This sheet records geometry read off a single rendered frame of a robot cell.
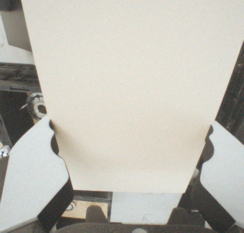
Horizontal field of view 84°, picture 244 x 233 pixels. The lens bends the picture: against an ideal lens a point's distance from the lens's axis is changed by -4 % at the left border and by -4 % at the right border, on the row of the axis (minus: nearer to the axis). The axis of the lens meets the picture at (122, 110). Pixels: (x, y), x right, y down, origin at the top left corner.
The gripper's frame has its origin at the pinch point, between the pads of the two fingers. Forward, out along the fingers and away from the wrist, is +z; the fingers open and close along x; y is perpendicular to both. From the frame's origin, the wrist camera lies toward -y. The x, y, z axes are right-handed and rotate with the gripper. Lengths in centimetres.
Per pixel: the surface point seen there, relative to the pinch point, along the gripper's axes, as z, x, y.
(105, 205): 26, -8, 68
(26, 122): 24.4, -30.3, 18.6
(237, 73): 80, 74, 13
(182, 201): 75, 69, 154
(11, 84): 17.0, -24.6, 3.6
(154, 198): 39, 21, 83
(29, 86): 16.8, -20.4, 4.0
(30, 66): 38, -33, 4
